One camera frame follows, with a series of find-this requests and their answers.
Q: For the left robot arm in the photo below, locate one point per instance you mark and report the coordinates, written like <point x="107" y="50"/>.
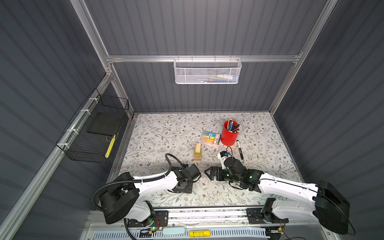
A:
<point x="124" y="197"/>

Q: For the black marker pen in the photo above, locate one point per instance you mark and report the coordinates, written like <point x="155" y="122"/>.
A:
<point x="240" y="150"/>

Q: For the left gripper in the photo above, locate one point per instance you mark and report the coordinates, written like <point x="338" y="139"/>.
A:
<point x="190" y="190"/>

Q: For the red pen cup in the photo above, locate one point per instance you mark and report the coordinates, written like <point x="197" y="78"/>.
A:
<point x="229" y="136"/>

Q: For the yellow label sticker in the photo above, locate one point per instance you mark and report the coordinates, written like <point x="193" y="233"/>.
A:
<point x="200" y="233"/>

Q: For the black wire basket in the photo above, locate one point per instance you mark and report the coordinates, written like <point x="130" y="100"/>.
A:
<point x="88" y="137"/>

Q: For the yellow marker in basket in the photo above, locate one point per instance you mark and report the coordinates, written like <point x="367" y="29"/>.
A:
<point x="110" y="147"/>

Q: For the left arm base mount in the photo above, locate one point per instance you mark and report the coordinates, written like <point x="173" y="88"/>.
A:
<point x="159" y="219"/>

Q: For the pens in white basket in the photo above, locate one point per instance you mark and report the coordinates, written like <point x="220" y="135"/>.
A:
<point x="220" y="79"/>

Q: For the white wire mesh basket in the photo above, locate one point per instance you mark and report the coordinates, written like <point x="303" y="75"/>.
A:
<point x="189" y="71"/>

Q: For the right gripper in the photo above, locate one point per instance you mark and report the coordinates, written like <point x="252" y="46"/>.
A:
<point x="213" y="169"/>

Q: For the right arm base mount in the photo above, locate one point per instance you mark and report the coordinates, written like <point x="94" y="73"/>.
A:
<point x="257" y="216"/>

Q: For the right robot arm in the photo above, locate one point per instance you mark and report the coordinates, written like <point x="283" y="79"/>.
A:
<point x="321" y="203"/>

